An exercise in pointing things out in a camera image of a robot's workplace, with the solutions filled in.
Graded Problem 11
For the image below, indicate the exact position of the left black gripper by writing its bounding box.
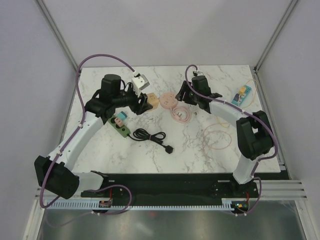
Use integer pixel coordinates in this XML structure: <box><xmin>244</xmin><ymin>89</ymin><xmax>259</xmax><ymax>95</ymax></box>
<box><xmin>112</xmin><ymin>84</ymin><xmax>153</xmax><ymax>116</ymax></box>

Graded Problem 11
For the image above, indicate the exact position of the beige cube plug adapter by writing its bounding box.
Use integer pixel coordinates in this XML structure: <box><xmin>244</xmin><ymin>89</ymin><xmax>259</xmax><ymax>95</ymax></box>
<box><xmin>147</xmin><ymin>92</ymin><xmax>160</xmax><ymax>111</ymax></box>

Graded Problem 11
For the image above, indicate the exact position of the pink round power strip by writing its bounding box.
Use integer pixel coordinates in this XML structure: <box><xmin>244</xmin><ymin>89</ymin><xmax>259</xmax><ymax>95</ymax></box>
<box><xmin>159</xmin><ymin>92</ymin><xmax>178</xmax><ymax>110</ymax></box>

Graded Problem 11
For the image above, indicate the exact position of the pink small plug adapter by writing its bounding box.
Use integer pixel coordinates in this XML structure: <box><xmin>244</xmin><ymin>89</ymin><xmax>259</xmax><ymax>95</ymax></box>
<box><xmin>114</xmin><ymin>117</ymin><xmax>124</xmax><ymax>128</ymax></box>

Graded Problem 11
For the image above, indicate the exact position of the green power strip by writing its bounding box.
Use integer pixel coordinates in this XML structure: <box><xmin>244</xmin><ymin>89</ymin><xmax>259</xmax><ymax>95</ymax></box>
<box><xmin>108</xmin><ymin>115</ymin><xmax>131</xmax><ymax>138</ymax></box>

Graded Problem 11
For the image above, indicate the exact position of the yellow thin cable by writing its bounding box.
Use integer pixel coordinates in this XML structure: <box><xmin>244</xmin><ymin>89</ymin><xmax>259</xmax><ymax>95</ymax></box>
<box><xmin>215</xmin><ymin>79</ymin><xmax>259</xmax><ymax>127</ymax></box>

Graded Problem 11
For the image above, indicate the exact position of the teal plug adapter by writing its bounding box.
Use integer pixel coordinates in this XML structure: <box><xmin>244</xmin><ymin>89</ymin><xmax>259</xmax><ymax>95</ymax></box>
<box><xmin>117</xmin><ymin>111</ymin><xmax>128</xmax><ymax>121</ymax></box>

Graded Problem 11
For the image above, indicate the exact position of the grey small cube adapter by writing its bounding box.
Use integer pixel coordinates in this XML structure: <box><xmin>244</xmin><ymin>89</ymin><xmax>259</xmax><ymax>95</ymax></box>
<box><xmin>232</xmin><ymin>93</ymin><xmax>241</xmax><ymax>106</ymax></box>

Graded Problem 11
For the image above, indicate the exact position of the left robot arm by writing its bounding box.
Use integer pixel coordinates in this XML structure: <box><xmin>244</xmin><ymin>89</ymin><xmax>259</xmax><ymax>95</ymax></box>
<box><xmin>34</xmin><ymin>74</ymin><xmax>153</xmax><ymax>199</ymax></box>

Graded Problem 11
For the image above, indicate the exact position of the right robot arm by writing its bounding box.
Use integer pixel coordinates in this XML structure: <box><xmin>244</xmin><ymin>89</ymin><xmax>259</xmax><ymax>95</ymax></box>
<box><xmin>175</xmin><ymin>75</ymin><xmax>276</xmax><ymax>197</ymax></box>

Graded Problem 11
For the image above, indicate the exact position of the teal power strip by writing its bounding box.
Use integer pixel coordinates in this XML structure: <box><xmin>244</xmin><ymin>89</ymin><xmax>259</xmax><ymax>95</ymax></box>
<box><xmin>235</xmin><ymin>84</ymin><xmax>252</xmax><ymax>107</ymax></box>

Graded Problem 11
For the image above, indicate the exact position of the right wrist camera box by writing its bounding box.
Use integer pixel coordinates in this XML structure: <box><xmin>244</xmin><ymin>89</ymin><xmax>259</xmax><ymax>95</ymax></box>
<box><xmin>192</xmin><ymin>70</ymin><xmax>204</xmax><ymax>77</ymax></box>

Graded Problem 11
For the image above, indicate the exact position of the black coiled power cord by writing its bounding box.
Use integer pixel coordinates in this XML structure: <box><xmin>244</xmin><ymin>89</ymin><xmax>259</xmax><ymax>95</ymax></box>
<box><xmin>127</xmin><ymin>127</ymin><xmax>174</xmax><ymax>154</ymax></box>

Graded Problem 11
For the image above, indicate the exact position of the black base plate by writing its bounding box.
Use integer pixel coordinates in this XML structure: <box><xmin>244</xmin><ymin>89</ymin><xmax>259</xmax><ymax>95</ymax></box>
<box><xmin>69</xmin><ymin>171</ymin><xmax>276</xmax><ymax>207</ymax></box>

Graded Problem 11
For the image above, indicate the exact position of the white slotted cable duct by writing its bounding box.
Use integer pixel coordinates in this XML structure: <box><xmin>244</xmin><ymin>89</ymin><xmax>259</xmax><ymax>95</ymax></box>
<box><xmin>48</xmin><ymin>197</ymin><xmax>248</xmax><ymax>211</ymax></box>

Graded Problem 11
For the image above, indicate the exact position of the right aluminium frame post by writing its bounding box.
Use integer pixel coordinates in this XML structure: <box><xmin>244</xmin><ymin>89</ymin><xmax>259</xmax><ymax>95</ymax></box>
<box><xmin>252</xmin><ymin>0</ymin><xmax>300</xmax><ymax>73</ymax></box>

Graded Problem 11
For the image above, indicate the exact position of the aluminium frame post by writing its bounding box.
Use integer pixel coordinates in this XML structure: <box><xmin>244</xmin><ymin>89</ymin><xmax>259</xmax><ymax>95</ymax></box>
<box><xmin>34</xmin><ymin>0</ymin><xmax>82</xmax><ymax>75</ymax></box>
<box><xmin>252</xmin><ymin>0</ymin><xmax>300</xmax><ymax>73</ymax></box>

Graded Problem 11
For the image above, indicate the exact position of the left aluminium frame post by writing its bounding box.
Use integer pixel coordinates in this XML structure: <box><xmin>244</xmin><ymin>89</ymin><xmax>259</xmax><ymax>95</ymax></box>
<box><xmin>34</xmin><ymin>0</ymin><xmax>82</xmax><ymax>75</ymax></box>

